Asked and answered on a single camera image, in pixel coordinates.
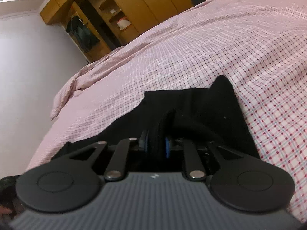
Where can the pink checked bed cover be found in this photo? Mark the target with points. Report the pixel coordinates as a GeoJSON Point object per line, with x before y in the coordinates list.
{"type": "Point", "coordinates": [191, 52]}

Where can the white container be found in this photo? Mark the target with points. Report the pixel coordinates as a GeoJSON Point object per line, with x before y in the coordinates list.
{"type": "Point", "coordinates": [123, 24]}

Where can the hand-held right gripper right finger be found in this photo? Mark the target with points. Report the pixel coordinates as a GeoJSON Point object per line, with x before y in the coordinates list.
{"type": "Point", "coordinates": [167, 148]}

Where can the black button cardigan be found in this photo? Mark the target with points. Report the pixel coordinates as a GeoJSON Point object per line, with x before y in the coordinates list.
{"type": "Point", "coordinates": [203, 110]}

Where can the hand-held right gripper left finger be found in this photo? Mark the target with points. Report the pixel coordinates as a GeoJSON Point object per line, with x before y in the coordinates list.
{"type": "Point", "coordinates": [144, 144]}

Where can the hanging dark clothes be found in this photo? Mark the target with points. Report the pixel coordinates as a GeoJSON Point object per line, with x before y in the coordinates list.
{"type": "Point", "coordinates": [82, 34]}

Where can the wooden wardrobe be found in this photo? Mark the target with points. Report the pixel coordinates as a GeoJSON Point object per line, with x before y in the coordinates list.
{"type": "Point", "coordinates": [153, 2]}

